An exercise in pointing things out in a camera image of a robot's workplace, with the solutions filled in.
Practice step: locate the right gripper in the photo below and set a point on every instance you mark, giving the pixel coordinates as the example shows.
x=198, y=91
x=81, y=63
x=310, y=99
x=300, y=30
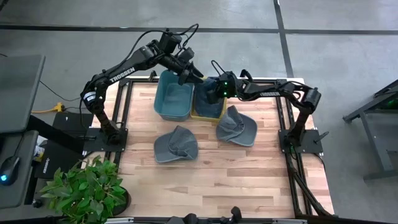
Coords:
x=216, y=90

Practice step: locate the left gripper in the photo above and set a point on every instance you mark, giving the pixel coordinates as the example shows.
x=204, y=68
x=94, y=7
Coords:
x=185, y=67

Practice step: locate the blue denim baseball cap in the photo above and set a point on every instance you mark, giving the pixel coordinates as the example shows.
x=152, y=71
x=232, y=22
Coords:
x=206, y=107

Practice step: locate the grey baseball cap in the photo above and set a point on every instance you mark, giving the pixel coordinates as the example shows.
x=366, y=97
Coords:
x=183, y=143
x=236, y=127

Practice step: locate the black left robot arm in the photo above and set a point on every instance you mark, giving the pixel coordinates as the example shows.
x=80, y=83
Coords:
x=124, y=73

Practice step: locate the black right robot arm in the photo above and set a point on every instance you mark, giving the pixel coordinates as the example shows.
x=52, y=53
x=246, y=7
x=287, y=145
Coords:
x=270, y=93

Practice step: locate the yellow plastic bin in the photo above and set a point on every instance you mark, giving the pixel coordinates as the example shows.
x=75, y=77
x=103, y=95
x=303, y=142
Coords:
x=205, y=119

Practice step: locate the teal plastic bin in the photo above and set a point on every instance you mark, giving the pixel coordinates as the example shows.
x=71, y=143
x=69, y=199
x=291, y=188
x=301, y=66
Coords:
x=172, y=102

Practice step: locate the black plant pot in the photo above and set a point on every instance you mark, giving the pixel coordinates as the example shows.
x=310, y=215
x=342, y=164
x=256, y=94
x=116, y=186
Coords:
x=124, y=202

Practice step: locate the black desk foot bar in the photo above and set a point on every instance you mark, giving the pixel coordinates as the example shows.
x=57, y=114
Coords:
x=46, y=130

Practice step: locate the green leafy plant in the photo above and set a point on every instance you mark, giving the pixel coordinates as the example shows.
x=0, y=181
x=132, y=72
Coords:
x=87, y=189

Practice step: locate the black Trossen box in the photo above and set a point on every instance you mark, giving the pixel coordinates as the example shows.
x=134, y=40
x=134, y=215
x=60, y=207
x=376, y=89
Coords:
x=59, y=161

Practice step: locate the white packet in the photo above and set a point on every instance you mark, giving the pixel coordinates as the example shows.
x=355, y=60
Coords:
x=38, y=152

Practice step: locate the grey desk top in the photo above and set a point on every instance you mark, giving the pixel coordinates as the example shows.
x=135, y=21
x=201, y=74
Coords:
x=18, y=93
x=21, y=193

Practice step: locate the grey metal table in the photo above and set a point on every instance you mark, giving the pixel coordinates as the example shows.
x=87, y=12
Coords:
x=378, y=149

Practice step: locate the black device with green light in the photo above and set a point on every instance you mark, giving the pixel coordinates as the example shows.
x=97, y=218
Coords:
x=390, y=104

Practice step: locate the black desk caster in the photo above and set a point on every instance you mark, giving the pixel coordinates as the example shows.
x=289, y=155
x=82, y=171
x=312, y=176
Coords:
x=37, y=203

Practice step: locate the black computer mouse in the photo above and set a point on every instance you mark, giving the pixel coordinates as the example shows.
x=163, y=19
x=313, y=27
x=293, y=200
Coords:
x=9, y=169

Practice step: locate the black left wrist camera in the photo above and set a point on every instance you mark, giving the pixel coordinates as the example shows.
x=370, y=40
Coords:
x=186, y=54

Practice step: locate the silver aluminium rail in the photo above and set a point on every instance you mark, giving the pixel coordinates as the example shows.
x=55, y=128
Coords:
x=119, y=220
x=289, y=221

